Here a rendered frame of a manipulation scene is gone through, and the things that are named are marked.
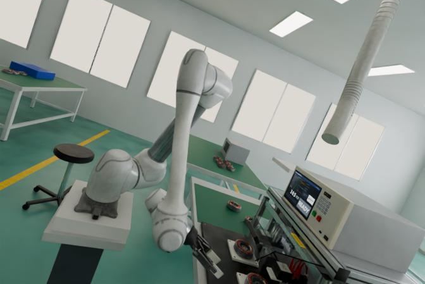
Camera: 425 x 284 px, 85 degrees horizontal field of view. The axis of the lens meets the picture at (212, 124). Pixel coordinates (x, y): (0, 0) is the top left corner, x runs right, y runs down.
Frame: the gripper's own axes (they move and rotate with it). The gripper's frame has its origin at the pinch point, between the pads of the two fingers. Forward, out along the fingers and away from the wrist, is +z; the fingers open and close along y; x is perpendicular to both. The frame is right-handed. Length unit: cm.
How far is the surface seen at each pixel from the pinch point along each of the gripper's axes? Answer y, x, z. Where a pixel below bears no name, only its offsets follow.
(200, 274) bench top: -4.2, -9.6, 2.3
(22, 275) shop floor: -56, -118, -36
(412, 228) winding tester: 11, 73, 34
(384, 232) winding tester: 11, 63, 27
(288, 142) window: -472, 162, 201
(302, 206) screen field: -13.1, 45.5, 14.0
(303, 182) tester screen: -21, 54, 9
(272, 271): -0.7, 16.3, 20.5
